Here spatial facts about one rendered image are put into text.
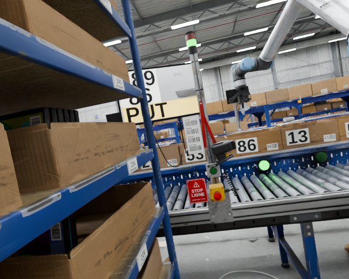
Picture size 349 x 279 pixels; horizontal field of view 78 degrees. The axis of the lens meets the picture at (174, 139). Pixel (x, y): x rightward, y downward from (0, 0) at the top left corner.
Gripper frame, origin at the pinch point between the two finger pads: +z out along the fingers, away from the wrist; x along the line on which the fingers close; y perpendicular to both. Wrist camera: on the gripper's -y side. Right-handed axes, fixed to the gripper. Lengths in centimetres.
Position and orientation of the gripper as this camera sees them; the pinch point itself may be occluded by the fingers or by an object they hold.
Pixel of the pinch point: (242, 113)
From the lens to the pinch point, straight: 171.6
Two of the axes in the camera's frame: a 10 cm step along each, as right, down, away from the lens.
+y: 9.8, -1.7, -0.7
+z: 1.7, 9.8, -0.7
